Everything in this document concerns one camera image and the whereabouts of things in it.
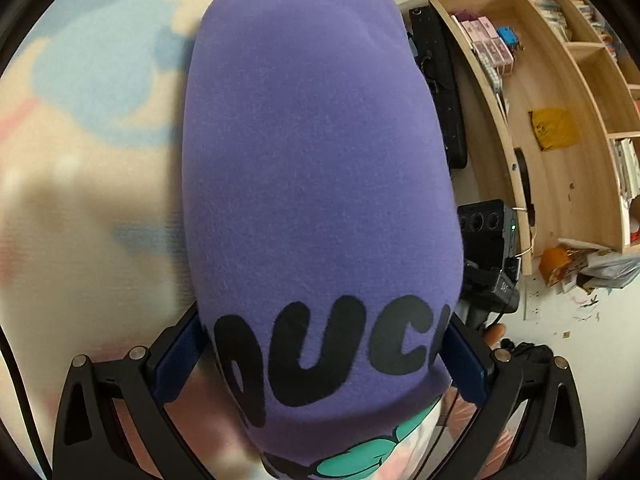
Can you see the yellow cloth on shelf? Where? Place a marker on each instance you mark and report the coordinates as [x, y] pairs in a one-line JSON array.
[[554, 128]]

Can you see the wooden shelf unit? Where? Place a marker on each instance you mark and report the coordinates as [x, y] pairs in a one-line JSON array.
[[561, 195]]

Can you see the orange bag on floor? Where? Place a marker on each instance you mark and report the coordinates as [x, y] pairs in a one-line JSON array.
[[554, 263]]

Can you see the small blue box on shelf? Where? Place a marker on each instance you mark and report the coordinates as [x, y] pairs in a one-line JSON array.
[[509, 37]]

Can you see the purple hoodie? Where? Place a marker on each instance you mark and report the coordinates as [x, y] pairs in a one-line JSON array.
[[323, 238]]

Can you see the black case by bed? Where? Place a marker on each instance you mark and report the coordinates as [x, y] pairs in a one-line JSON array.
[[435, 62]]

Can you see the pink boxes on shelf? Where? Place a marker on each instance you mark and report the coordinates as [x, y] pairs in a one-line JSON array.
[[484, 39]]

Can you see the black device with green light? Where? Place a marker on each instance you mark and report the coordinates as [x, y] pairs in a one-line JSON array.
[[491, 263]]

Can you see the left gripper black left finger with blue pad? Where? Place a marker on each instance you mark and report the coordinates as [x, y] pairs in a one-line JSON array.
[[89, 442]]

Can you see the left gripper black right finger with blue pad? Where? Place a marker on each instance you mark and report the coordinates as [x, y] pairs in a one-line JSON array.
[[550, 442]]

